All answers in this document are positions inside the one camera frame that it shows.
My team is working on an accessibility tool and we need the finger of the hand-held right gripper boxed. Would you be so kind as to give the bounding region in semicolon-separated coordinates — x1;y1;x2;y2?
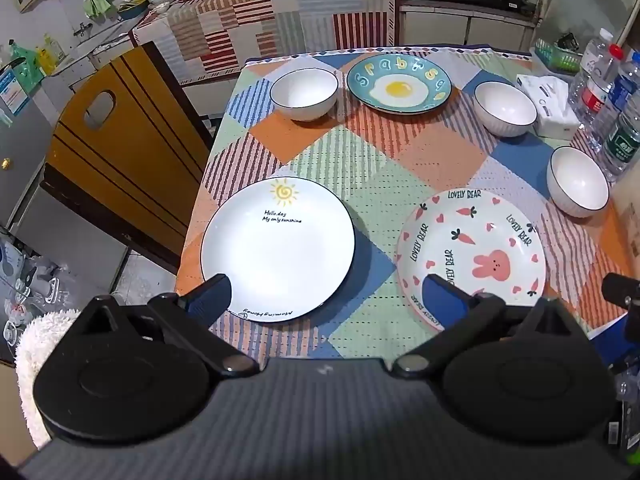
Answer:
601;272;640;311

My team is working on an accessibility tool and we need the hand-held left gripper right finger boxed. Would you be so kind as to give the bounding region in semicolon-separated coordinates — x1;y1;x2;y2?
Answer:
390;275;581;380

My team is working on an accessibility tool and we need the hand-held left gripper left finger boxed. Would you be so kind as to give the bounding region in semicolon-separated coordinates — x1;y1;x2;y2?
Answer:
80;274;261;377

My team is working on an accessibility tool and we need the pink rabbit print plate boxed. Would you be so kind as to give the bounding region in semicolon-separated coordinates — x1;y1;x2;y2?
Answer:
396;189;547;333

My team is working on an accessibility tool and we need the white plate with sun print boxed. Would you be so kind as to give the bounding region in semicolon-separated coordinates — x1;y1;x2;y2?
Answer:
200;177;357;322

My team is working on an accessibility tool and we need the white bowl with dark rim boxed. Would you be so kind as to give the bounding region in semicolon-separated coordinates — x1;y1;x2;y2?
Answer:
546;146;612;219
269;67;340;122
473;81;538;139

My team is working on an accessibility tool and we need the blue fried egg print plate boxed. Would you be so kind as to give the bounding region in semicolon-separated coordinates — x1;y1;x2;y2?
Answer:
346;53;452;115

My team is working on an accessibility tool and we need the patchwork checked tablecloth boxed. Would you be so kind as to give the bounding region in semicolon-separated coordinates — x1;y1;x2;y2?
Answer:
175;46;633;361

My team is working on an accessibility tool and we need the clear water bottle green label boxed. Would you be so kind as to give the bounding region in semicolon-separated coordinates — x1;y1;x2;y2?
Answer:
600;105;640;183

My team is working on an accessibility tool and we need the orange wooden chair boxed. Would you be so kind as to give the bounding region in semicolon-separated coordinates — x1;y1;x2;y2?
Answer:
40;41;213;276

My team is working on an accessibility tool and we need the white fluffy cloth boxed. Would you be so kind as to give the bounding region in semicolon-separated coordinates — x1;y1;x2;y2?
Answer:
14;309;83;453

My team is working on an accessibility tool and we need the white tissue pack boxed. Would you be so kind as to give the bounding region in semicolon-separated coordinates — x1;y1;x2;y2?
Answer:
516;74;581;141

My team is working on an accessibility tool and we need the grey refrigerator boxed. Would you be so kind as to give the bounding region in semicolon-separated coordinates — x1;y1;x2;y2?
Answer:
0;57;56;231

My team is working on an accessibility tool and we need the green plastic basket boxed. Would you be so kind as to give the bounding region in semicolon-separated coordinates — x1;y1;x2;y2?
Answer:
534;35;586;75

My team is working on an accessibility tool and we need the white base cabinet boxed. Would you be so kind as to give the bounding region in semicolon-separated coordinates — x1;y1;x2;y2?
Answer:
400;5;536;53

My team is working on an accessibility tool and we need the striped patchwork counter cloth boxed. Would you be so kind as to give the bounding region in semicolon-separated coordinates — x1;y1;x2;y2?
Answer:
131;0;401;86

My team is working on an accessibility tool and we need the yellow dish soap bottle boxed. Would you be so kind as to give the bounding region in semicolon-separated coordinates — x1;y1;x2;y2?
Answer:
35;34;66;73

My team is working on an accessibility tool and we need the blue bowl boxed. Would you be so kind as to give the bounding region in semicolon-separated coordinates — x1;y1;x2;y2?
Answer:
117;0;151;21

